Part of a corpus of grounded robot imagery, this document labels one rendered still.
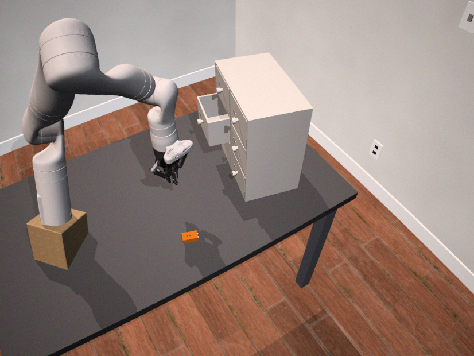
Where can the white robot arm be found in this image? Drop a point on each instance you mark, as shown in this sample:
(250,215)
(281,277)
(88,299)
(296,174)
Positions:
(68,63)

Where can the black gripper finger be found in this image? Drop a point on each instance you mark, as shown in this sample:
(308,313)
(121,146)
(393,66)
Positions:
(178,165)
(167,173)

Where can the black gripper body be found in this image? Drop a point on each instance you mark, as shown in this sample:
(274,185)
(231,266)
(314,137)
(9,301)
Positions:
(160,158)

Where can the white small chest of drawers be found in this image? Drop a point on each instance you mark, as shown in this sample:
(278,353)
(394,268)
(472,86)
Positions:
(278,121)

